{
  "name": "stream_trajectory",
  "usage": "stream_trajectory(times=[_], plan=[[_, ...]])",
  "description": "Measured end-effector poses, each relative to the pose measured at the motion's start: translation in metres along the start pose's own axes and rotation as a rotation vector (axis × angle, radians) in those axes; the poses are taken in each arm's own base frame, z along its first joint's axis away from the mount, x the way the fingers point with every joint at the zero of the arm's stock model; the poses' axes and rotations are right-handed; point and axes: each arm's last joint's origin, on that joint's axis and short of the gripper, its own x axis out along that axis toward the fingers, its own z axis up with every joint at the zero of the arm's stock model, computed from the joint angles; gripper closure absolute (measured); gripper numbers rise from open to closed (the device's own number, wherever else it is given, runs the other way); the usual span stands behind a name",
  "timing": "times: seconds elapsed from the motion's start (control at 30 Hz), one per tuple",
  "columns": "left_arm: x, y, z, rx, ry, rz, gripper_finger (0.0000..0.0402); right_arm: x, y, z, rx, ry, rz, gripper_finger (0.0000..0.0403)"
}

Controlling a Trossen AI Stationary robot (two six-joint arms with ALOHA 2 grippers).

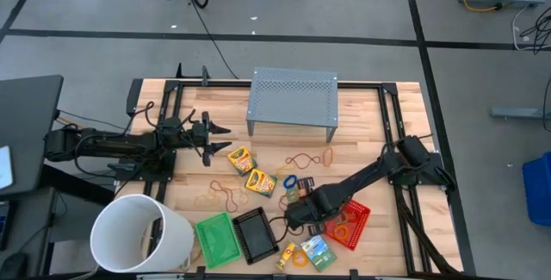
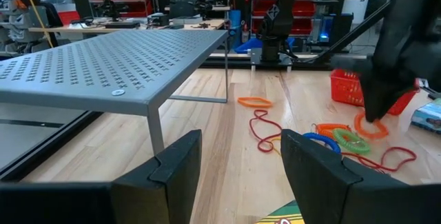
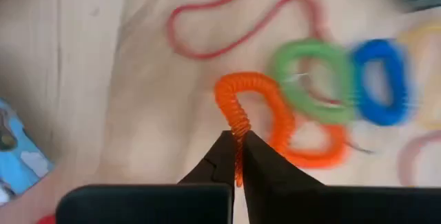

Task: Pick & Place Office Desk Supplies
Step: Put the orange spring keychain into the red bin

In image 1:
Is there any grey floor bar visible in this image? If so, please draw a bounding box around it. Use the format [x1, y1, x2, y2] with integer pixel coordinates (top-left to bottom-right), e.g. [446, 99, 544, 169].
[490, 106, 551, 121]

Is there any small yellow crayon box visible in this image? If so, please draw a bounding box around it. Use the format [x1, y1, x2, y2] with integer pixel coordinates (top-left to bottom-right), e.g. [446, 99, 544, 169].
[275, 240, 299, 272]

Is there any long black floor cable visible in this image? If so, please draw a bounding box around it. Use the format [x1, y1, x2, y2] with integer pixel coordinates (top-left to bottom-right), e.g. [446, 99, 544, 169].
[178, 0, 240, 80]

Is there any green plastic basket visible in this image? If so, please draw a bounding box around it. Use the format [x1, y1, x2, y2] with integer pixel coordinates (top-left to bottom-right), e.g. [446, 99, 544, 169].
[195, 211, 243, 271]

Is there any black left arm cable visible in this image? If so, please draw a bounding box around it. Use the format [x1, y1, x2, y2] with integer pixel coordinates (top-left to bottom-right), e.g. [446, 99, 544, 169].
[179, 108, 198, 159]

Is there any red plastic basket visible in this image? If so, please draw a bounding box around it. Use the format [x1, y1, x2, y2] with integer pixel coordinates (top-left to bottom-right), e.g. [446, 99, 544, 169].
[322, 199, 372, 252]

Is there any white cylindrical shade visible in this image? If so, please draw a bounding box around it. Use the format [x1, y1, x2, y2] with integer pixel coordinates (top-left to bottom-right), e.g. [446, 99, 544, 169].
[89, 193, 195, 274]

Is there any black table corner plate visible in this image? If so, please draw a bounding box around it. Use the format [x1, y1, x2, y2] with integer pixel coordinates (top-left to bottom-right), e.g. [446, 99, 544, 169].
[127, 78, 144, 117]

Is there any black cable tangle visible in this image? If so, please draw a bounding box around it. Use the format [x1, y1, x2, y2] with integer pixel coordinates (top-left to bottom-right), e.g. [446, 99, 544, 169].
[518, 6, 551, 56]

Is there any black plastic basket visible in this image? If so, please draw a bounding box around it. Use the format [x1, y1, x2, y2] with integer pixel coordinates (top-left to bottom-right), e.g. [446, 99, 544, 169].
[232, 206, 281, 266]

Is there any black aluminium table frame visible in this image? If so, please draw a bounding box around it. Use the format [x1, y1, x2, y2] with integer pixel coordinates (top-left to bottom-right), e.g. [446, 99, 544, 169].
[144, 78, 436, 277]

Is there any black computer mouse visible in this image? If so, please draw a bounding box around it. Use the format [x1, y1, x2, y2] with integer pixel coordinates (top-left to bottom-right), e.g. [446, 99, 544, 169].
[0, 252, 29, 280]

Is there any black cable bundle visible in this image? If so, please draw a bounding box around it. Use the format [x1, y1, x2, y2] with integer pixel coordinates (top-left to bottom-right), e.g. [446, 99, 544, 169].
[393, 183, 464, 277]

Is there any white floor cable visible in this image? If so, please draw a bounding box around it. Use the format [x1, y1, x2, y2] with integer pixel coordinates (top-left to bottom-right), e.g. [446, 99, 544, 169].
[511, 3, 551, 53]

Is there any blue plastic bin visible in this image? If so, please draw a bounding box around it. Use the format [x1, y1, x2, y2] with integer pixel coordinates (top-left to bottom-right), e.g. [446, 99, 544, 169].
[522, 150, 551, 228]

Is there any white sheet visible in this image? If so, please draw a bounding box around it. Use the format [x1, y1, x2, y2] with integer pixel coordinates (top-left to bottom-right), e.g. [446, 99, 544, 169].
[0, 145, 14, 190]

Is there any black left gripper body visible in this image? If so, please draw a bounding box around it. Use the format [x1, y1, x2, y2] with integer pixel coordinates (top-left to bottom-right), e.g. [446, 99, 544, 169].
[191, 110, 213, 167]

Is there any grey metal bar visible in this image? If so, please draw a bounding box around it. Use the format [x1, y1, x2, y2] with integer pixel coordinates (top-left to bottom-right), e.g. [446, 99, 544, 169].
[136, 273, 185, 280]

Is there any blue green card pack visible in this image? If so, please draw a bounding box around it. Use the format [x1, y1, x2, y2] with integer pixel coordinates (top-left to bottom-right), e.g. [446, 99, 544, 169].
[300, 233, 338, 273]

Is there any grey perforated metal shelf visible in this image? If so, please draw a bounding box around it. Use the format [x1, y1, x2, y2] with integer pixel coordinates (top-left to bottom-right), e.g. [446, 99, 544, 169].
[245, 66, 340, 143]

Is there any yellow Crayola crayon box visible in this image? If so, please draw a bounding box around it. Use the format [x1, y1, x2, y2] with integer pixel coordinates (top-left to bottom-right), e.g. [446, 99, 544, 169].
[244, 167, 279, 199]
[226, 145, 258, 177]

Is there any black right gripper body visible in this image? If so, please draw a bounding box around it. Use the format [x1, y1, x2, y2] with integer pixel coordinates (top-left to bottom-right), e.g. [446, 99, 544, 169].
[297, 177, 335, 236]

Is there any thin black cable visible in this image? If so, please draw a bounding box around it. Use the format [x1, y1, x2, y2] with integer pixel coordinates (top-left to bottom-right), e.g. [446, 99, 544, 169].
[58, 108, 133, 133]

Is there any black desk top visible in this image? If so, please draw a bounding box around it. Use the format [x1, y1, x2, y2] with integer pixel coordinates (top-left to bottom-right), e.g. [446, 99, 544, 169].
[0, 74, 65, 198]

